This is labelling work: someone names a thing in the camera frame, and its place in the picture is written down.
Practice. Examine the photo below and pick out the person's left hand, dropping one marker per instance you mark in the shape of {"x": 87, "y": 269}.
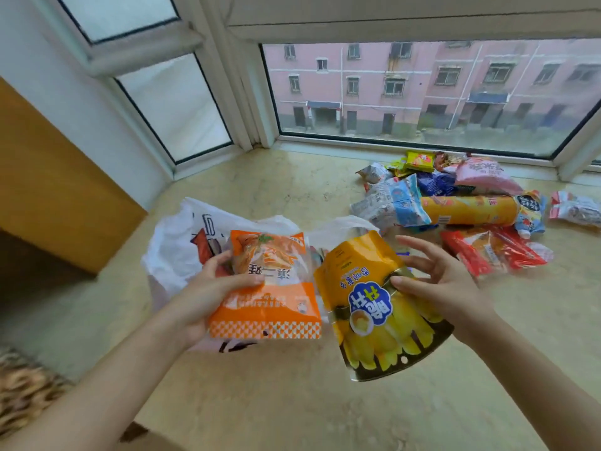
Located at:
{"x": 192, "y": 307}

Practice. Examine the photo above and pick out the person's right hand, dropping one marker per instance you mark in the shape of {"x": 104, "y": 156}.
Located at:
{"x": 458, "y": 295}

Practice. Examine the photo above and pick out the person's left thumb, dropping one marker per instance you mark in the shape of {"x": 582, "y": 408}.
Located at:
{"x": 239, "y": 280}

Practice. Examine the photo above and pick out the person's right middle finger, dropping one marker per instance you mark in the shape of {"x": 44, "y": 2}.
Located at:
{"x": 420, "y": 244}

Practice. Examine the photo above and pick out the person's right thumb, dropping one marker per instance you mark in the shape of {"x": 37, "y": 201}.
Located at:
{"x": 411, "y": 285}

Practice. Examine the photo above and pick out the orange snack packet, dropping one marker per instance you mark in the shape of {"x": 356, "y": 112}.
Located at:
{"x": 277, "y": 307}

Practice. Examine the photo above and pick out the yellow snack pouch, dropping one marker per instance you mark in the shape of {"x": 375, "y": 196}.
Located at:
{"x": 371, "y": 338}

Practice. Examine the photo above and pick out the person's left forearm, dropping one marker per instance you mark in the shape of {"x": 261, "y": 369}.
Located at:
{"x": 98, "y": 399}

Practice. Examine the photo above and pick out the person's right forearm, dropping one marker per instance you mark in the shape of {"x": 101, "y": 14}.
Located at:
{"x": 535, "y": 385}

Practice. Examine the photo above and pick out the pile of assorted snack packets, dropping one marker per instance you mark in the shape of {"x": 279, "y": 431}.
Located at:
{"x": 399, "y": 201}

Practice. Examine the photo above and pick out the yellow chip tube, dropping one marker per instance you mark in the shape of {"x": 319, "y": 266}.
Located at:
{"x": 469, "y": 210}

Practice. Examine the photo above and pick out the white plastic bag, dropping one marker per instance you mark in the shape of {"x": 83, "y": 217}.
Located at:
{"x": 173, "y": 244}

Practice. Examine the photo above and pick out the large clear window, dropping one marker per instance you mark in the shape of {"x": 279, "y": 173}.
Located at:
{"x": 422, "y": 136}

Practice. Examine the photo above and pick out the pink building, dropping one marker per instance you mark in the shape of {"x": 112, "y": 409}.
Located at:
{"x": 413, "y": 89}

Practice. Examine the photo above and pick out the red and clear snack packet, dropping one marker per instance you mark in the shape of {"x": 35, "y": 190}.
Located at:
{"x": 575, "y": 208}

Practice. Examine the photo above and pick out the tall frosted window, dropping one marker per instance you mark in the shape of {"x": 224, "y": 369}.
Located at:
{"x": 176, "y": 110}

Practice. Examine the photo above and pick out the wooden cabinet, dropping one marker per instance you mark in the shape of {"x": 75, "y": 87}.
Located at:
{"x": 56, "y": 192}

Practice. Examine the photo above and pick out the patterned brown rug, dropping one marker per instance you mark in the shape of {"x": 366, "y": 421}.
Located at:
{"x": 26, "y": 389}

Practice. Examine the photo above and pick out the small frosted window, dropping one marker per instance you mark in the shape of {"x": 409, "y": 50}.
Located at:
{"x": 122, "y": 13}

